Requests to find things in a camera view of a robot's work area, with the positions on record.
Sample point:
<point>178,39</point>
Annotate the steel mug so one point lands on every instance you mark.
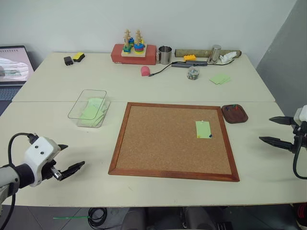
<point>165,56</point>

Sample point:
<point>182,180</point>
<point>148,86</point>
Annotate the small glass jar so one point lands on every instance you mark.
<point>193,73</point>

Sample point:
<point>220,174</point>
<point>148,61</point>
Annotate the black power adapter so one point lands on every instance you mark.
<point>68,61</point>

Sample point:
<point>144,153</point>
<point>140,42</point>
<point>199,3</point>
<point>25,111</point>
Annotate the cork board with wooden frame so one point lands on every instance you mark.
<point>163,143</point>

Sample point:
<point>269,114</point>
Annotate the crumpled white tissue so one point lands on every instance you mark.
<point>227,57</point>

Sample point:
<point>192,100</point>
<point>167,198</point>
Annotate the yellow toy brick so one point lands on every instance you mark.
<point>190,58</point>

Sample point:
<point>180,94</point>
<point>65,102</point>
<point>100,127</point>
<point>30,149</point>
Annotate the clear plastic box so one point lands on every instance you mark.
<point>76,112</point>

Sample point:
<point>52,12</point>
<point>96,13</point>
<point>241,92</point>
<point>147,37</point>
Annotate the wooden colourful stacking toy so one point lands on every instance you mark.
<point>134,46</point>

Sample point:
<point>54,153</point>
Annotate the stack of green notes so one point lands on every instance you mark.
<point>220,79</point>

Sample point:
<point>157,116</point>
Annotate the red rectangular block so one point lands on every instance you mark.
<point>134,60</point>

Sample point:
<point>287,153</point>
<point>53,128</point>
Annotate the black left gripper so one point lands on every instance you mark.
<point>49,171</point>

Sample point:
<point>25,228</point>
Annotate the yellow and black eraser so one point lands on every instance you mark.
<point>79,57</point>

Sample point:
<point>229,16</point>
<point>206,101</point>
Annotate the light green paper sheets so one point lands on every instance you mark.
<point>92,111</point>

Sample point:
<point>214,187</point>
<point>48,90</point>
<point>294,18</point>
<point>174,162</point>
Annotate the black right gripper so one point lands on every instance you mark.
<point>301,135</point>

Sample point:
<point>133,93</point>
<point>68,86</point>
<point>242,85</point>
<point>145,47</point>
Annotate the dark wooden tray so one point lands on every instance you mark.
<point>236,116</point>

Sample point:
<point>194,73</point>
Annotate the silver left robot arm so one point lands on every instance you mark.
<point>9,176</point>

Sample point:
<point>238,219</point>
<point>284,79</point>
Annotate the open laptop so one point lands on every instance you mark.
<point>12,72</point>

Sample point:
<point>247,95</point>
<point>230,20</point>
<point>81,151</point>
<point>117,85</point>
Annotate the steel cylinder cup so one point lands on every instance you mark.
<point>214,54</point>

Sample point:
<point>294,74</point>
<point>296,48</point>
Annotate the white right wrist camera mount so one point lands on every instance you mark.
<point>301,115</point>

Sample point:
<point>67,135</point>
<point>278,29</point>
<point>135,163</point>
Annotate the red and black object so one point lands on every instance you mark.
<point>302,214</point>

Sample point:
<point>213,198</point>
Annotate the green paper note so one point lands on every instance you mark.
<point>202,130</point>

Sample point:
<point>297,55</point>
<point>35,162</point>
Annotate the pink rounded object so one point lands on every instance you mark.
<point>145,71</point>

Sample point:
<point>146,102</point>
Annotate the green strip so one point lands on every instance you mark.
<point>69,217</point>

